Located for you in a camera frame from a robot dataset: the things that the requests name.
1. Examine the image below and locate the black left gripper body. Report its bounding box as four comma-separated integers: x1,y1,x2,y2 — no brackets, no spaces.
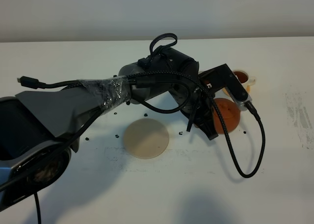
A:
180,82,214,128

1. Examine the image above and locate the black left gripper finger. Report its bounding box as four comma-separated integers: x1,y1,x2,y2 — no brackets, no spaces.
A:
196,111,218,140

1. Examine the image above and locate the brown clay teapot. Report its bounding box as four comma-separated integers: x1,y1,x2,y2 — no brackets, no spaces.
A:
213,98,240,134

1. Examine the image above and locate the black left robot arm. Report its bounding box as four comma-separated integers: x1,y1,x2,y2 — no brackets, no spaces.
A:
0,45,217,210

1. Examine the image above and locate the beige teapot coaster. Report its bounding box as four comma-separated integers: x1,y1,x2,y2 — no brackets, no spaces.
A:
123,119,170,159

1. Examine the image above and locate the right orange coaster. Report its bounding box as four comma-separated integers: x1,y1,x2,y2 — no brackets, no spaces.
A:
223,86,251,100

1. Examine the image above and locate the right white teacup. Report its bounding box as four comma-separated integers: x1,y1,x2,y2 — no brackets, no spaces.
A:
233,70,257,93

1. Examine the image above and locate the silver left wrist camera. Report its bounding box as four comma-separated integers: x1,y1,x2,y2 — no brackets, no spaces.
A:
199,63,254,111

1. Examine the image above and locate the black braided camera cable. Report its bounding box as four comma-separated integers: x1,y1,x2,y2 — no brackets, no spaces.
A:
0,32,267,224

